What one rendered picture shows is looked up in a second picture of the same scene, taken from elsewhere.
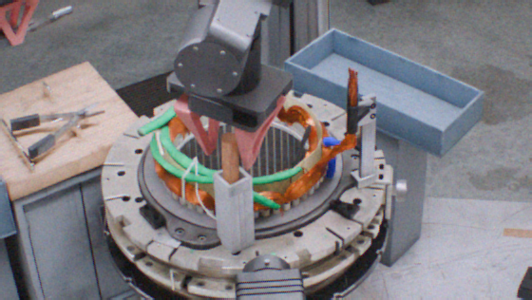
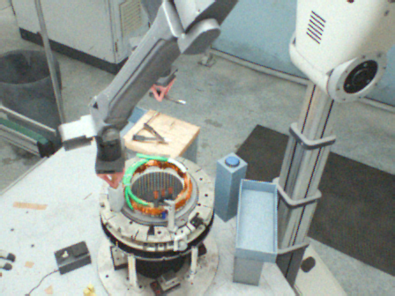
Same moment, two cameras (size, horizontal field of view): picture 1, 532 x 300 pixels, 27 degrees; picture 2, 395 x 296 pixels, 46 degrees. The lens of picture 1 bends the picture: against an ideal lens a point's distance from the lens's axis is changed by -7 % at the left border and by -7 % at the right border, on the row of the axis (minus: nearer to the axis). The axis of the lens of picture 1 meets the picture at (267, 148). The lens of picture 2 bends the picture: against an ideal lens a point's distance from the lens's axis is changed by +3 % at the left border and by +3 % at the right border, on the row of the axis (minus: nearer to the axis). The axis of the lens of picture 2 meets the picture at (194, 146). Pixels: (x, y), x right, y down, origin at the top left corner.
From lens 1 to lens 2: 97 cm
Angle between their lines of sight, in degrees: 42
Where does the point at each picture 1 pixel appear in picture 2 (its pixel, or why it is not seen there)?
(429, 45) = not seen: outside the picture
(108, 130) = (166, 151)
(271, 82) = (114, 164)
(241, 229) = (113, 203)
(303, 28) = (291, 178)
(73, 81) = (186, 129)
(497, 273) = not seen: outside the picture
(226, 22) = (66, 128)
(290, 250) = (120, 224)
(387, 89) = (264, 219)
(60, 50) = (367, 134)
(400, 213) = (241, 266)
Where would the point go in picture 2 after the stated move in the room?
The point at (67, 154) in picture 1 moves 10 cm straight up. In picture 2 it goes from (146, 146) to (145, 122)
